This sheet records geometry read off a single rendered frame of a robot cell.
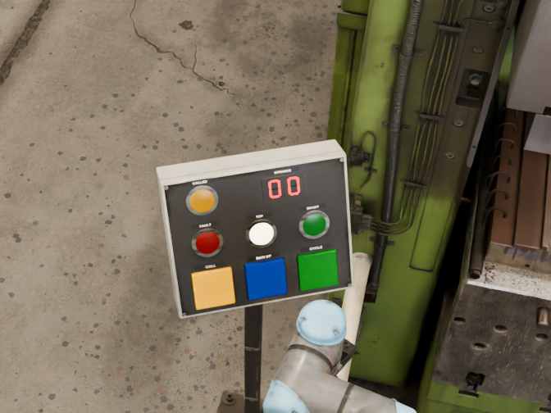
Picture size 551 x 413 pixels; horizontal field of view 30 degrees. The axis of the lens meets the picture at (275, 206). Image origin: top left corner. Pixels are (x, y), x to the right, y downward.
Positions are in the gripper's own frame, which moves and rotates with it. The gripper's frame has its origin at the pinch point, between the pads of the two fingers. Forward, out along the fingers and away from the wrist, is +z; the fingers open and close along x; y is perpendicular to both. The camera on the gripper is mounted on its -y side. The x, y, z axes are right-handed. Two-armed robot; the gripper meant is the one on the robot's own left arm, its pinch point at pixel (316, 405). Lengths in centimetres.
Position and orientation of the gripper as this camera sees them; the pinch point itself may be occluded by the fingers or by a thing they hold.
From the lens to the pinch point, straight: 189.2
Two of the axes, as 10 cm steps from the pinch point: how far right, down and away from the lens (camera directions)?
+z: -0.3, 5.8, 8.1
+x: 8.6, 4.3, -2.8
